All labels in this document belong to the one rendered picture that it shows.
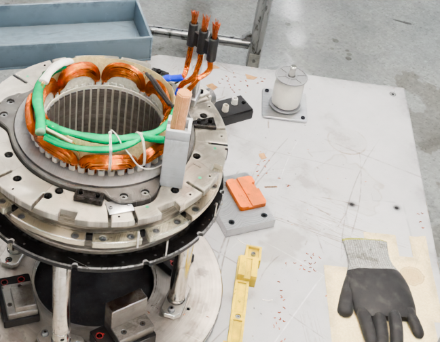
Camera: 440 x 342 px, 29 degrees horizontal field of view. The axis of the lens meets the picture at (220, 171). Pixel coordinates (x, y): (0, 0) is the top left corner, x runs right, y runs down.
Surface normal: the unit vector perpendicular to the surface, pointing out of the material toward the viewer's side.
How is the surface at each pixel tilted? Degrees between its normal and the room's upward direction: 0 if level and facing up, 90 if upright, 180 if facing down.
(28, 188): 0
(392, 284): 3
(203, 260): 0
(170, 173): 90
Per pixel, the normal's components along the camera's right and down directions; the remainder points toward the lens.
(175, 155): -0.07, 0.68
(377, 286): 0.02, -0.72
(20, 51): 0.29, 0.69
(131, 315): 0.56, 0.62
